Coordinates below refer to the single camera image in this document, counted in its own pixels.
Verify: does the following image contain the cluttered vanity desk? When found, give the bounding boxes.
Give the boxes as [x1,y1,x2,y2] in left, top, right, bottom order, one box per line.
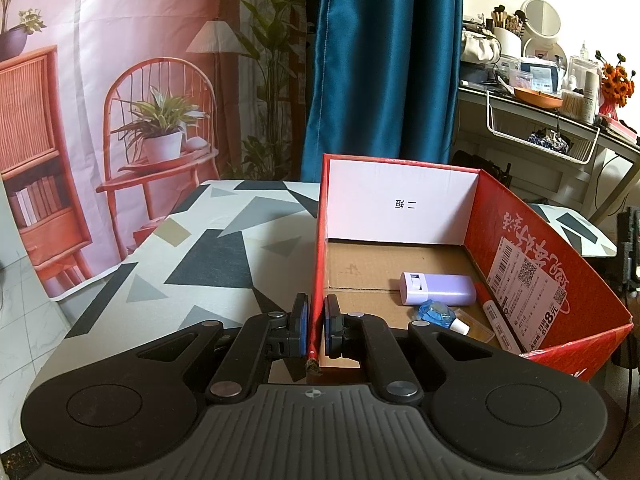
[451,86,639,226]

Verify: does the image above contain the orange flowers in red vase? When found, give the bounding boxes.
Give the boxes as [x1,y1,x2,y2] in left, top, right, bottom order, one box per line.
[596,50,636,120]

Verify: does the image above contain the round white mirror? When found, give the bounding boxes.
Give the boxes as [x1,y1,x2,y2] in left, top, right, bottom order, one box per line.
[521,0,561,40]

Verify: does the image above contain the red strawberry cardboard box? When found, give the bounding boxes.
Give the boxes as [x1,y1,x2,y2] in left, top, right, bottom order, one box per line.
[308,155,632,380]

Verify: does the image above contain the white wire under-desk basket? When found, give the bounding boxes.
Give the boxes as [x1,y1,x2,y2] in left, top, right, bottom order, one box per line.
[484,90,601,166]

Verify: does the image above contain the pink notebook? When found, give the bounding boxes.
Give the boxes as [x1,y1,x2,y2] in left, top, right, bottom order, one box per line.
[598,115,638,145]

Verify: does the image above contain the white cosmetic bottle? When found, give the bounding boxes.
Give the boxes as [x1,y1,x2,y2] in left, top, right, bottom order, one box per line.
[582,70,600,126]

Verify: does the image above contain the blue curtain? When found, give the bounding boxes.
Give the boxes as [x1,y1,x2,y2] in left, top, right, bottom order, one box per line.
[300,0,463,181]

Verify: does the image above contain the patterned geometric tablecloth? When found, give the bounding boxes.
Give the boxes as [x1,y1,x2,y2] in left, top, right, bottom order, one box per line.
[36,181,615,382]

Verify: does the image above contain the amber card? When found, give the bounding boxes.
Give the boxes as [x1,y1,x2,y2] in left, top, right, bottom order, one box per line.
[454,308,495,344]

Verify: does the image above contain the pink printed backdrop tapestry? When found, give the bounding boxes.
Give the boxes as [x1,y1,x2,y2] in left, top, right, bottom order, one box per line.
[1,0,309,298]

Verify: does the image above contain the purple rectangular case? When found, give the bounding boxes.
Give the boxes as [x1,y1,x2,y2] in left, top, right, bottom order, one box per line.
[399,272,476,307]

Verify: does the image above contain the orange bowl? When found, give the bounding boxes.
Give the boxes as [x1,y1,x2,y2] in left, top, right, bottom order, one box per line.
[513,88,563,110]

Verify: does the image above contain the white brush holder cup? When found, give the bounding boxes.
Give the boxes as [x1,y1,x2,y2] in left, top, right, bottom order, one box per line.
[494,27,522,58]

